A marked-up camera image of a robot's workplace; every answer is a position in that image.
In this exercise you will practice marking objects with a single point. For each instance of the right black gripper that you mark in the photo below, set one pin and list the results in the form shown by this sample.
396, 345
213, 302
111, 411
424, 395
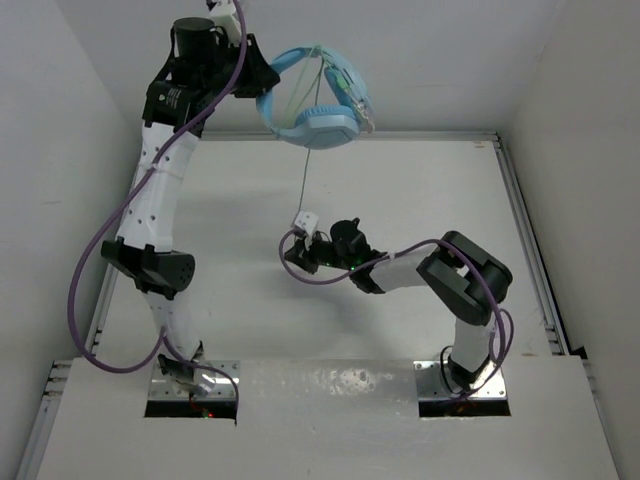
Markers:
307, 259

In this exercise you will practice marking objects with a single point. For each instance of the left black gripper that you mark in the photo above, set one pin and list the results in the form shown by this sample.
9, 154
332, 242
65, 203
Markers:
257, 77

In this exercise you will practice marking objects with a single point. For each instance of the light blue headphones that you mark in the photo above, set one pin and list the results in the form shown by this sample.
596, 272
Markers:
323, 127

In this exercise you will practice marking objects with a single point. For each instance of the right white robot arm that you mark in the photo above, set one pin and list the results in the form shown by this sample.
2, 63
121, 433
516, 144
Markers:
470, 283

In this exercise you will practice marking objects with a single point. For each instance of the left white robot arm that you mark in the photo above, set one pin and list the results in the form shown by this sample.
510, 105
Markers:
209, 58

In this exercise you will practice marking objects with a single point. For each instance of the white front cover board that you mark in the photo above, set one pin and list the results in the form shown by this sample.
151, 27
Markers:
331, 420

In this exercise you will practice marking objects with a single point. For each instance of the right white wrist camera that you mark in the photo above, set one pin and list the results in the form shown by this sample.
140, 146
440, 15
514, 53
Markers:
305, 224

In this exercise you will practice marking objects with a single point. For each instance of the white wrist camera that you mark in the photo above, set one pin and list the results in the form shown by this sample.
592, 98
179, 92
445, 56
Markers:
226, 15
305, 224

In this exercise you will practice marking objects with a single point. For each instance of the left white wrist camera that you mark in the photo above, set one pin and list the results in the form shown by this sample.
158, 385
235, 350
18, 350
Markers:
226, 15

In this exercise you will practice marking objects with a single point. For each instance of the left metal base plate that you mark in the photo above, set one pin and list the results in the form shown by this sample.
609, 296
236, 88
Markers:
173, 381

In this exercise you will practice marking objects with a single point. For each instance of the metal base plate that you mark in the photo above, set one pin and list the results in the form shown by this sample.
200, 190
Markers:
173, 381
434, 383

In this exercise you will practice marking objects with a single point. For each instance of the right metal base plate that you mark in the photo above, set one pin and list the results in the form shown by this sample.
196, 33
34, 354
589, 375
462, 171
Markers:
434, 383

